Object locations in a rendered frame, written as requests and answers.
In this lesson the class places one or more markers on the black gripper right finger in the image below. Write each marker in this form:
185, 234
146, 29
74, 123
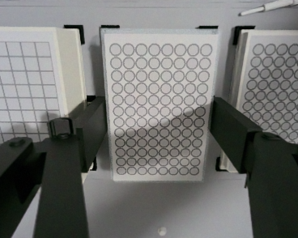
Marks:
272, 172

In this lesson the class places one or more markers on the white rectangular block with grid top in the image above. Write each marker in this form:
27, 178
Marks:
41, 78

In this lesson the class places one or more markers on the grey flat deck plate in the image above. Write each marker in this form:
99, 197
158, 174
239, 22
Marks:
217, 208

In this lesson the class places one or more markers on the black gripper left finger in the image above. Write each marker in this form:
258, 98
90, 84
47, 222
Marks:
54, 165

